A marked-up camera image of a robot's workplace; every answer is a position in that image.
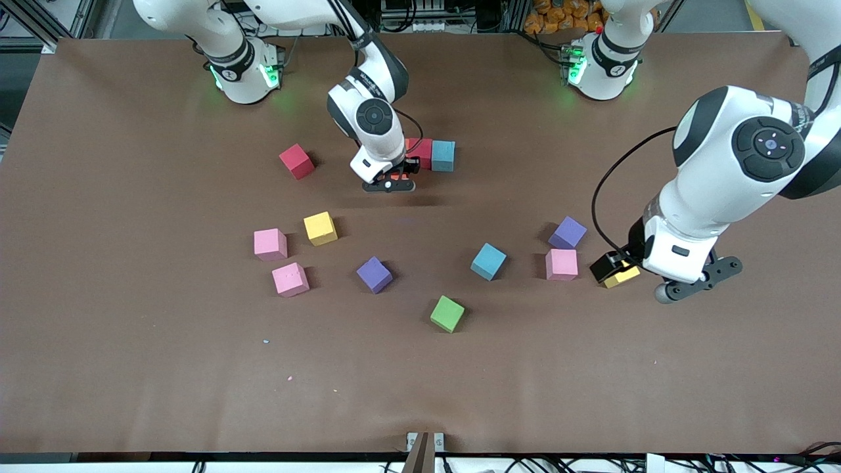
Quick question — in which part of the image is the blue foam cube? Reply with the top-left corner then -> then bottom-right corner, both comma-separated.
470,242 -> 508,282
431,140 -> 456,173

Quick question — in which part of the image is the yellow foam cube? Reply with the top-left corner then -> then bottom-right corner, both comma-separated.
603,264 -> 642,289
303,211 -> 339,247

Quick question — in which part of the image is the pink foam cube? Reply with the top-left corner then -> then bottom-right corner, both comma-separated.
271,261 -> 311,298
545,248 -> 580,282
254,228 -> 288,262

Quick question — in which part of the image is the purple foam cube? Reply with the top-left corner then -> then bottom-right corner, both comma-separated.
356,256 -> 394,294
549,215 -> 588,251

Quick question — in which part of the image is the white rack device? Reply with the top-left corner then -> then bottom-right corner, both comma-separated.
380,0 -> 455,34

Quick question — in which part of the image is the green foam cube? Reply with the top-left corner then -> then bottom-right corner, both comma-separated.
430,294 -> 466,334

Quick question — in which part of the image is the orange packets pile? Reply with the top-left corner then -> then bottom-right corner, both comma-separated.
524,0 -> 604,34

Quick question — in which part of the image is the brown paper table cover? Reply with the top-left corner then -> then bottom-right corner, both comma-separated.
0,32 -> 841,455

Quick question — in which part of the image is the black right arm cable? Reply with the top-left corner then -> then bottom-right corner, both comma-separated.
393,108 -> 425,157

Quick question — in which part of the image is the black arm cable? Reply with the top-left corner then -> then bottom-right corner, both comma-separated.
591,126 -> 679,258
393,108 -> 425,157

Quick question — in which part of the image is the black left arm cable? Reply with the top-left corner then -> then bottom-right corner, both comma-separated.
591,126 -> 679,258

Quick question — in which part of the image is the aluminium frame post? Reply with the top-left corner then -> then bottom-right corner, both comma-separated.
505,0 -> 530,34

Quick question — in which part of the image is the metal table edge bracket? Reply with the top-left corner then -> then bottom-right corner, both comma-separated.
405,432 -> 445,473

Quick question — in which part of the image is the aluminium corner frame beam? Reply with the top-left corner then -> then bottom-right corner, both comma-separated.
12,0 -> 74,55

